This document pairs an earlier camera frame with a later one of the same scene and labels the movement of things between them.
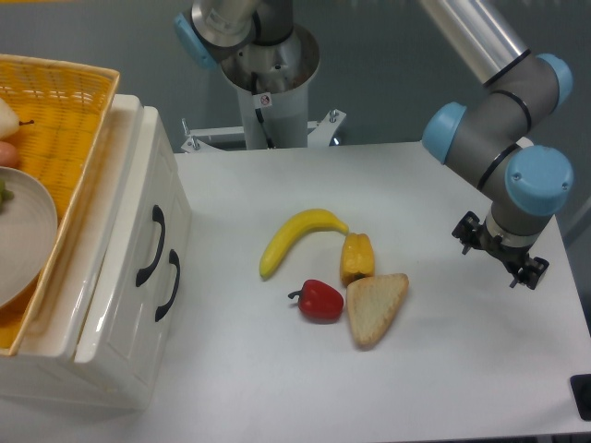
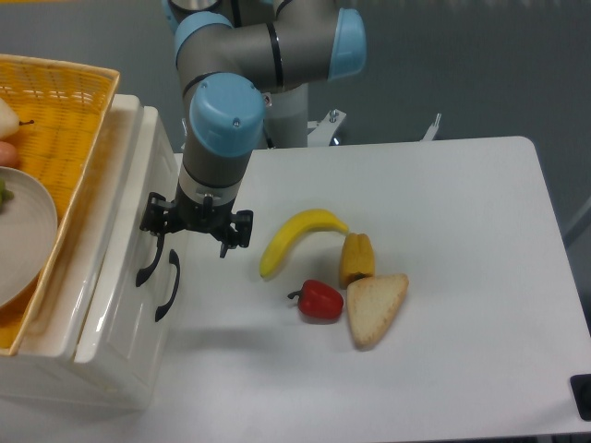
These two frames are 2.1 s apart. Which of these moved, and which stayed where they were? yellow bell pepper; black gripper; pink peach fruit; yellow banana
Moved: black gripper
Stayed: yellow bell pepper; yellow banana; pink peach fruit
